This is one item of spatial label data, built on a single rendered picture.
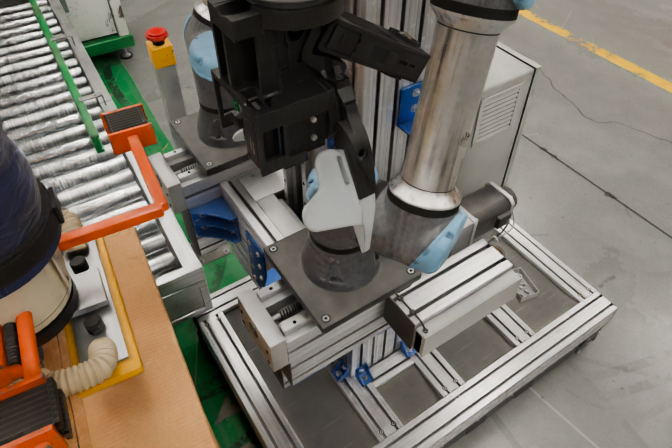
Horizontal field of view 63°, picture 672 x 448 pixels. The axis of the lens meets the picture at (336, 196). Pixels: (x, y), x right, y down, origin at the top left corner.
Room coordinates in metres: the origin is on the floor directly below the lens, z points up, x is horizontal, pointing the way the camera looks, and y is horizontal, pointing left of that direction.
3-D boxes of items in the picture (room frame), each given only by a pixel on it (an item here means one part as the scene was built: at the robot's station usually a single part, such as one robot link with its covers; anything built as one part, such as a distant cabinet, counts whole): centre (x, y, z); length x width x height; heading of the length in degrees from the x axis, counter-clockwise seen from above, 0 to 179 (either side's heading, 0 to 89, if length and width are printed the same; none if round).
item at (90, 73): (2.00, 1.01, 0.50); 2.31 x 0.05 x 0.19; 31
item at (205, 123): (1.09, 0.26, 1.09); 0.15 x 0.15 x 0.10
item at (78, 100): (2.28, 1.24, 0.60); 1.60 x 0.10 x 0.09; 31
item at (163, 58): (1.58, 0.56, 0.50); 0.07 x 0.07 x 1.00; 31
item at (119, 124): (0.90, 0.42, 1.18); 0.09 x 0.08 x 0.05; 118
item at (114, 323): (0.56, 0.43, 1.07); 0.34 x 0.10 x 0.05; 28
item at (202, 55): (1.10, 0.27, 1.20); 0.13 x 0.12 x 0.14; 17
